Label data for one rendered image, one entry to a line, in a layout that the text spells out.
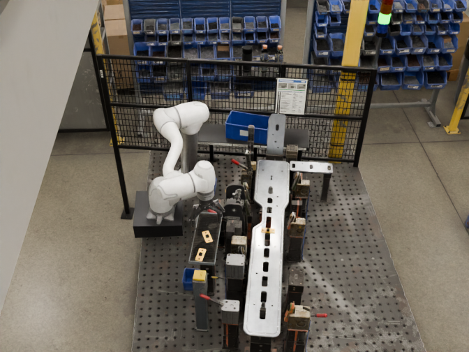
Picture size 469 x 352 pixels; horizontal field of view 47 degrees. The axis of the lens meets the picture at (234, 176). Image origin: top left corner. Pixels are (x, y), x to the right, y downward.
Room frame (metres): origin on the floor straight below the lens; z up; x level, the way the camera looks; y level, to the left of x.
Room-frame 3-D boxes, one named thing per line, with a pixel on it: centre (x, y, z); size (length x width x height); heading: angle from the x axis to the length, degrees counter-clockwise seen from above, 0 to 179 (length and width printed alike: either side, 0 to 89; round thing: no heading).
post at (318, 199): (2.77, -0.64, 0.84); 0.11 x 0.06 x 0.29; 85
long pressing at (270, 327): (2.17, -0.21, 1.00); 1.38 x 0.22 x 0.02; 175
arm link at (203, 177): (1.99, 0.16, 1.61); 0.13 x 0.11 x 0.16; 117
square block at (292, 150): (2.92, -0.40, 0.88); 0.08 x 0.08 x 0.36; 85
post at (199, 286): (1.73, 0.18, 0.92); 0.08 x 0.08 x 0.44; 85
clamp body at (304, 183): (2.58, -0.44, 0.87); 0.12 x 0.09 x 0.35; 85
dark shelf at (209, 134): (3.11, -0.08, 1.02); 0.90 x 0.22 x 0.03; 85
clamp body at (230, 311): (1.62, 0.02, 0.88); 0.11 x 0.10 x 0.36; 85
